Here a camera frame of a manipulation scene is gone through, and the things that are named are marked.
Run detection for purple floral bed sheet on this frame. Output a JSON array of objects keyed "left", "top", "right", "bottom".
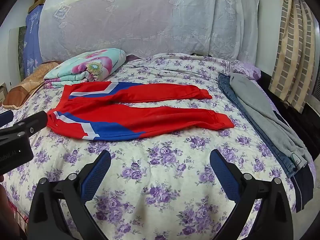
[{"left": 0, "top": 52, "right": 317, "bottom": 240}]

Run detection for beige striped curtain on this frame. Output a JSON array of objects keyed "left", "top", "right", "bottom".
[{"left": 269, "top": 0, "right": 319, "bottom": 113}]

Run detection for blue printed box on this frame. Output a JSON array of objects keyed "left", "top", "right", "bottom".
[{"left": 22, "top": 5, "right": 44, "bottom": 78}]

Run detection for green printed panel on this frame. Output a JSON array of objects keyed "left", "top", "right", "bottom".
[{"left": 17, "top": 26, "right": 27, "bottom": 80}]

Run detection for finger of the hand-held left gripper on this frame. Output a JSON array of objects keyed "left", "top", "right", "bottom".
[
  {"left": 0, "top": 111, "right": 48, "bottom": 140},
  {"left": 0, "top": 111, "right": 14, "bottom": 128}
]

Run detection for red pants with blue stripes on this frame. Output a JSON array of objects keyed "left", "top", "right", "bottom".
[{"left": 46, "top": 81, "right": 235, "bottom": 141}]

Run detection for brown cardboard box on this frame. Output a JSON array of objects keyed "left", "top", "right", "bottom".
[{"left": 27, "top": 0, "right": 46, "bottom": 13}]

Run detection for blue jeans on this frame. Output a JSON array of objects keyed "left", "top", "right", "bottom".
[{"left": 217, "top": 74, "right": 297, "bottom": 179}]

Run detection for dark navy garment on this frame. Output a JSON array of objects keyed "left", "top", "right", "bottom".
[{"left": 274, "top": 110, "right": 314, "bottom": 210}]

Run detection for grey sweatpants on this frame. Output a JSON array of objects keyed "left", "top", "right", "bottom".
[{"left": 229, "top": 72, "right": 308, "bottom": 168}]

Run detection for brown satin pillow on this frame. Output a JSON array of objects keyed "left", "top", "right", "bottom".
[{"left": 2, "top": 61, "right": 63, "bottom": 110}]

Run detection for folded teal floral blanket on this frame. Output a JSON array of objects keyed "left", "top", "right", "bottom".
[{"left": 44, "top": 48, "right": 127, "bottom": 88}]

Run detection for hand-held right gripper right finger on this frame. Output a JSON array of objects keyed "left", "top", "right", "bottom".
[{"left": 209, "top": 149, "right": 293, "bottom": 240}]

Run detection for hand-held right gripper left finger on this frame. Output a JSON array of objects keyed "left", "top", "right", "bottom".
[{"left": 27, "top": 150, "right": 112, "bottom": 240}]

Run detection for purple floral pillow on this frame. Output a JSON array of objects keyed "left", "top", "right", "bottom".
[{"left": 232, "top": 60, "right": 262, "bottom": 80}]

